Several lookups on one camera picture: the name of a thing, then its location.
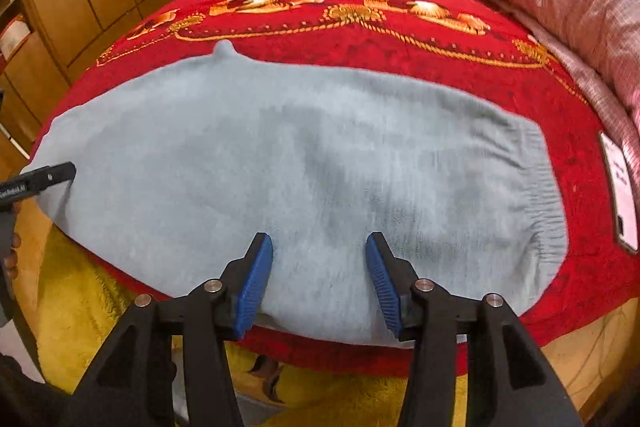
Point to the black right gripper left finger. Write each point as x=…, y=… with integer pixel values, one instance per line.
x=129, y=381

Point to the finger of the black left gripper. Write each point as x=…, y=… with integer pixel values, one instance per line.
x=32, y=183

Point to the grey pants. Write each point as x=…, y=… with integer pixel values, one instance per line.
x=178, y=169

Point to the person left hand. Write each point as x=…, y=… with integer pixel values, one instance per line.
x=10, y=240

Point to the yellow fleece blanket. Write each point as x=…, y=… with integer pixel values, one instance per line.
x=71, y=304

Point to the white pink smartphone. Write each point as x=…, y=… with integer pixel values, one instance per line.
x=624, y=210

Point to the pink striped duvet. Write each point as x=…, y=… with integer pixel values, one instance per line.
x=597, y=41

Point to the red patterned bed blanket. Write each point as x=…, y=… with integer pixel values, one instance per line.
x=468, y=45

